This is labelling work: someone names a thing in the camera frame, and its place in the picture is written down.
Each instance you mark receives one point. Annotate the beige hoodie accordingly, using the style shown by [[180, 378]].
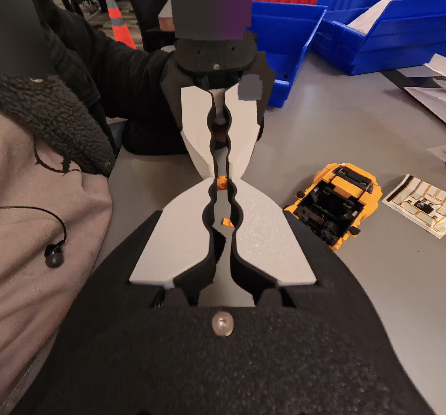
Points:
[[52, 300]]

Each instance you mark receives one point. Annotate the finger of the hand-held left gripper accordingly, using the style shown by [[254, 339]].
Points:
[[195, 119], [244, 126]]

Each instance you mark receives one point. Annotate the brown wooden desk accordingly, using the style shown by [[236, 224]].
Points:
[[165, 23]]

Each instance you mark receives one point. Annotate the white sticker sheet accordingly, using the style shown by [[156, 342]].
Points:
[[411, 213]]

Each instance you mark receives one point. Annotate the blue plastic storage bin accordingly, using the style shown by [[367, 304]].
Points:
[[400, 46], [289, 39]]

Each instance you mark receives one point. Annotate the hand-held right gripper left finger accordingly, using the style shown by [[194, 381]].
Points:
[[177, 241]]

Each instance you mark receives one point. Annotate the orange lego car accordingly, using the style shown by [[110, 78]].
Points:
[[348, 181]]

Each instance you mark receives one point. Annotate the small orange lego tile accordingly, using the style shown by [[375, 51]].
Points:
[[222, 184]]

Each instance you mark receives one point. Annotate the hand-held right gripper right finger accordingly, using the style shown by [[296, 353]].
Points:
[[275, 244]]

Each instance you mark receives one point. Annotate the orange traffic cone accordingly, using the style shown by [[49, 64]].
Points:
[[118, 21]]

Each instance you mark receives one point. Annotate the orange two-stud lego plate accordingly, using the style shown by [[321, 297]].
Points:
[[227, 222]]

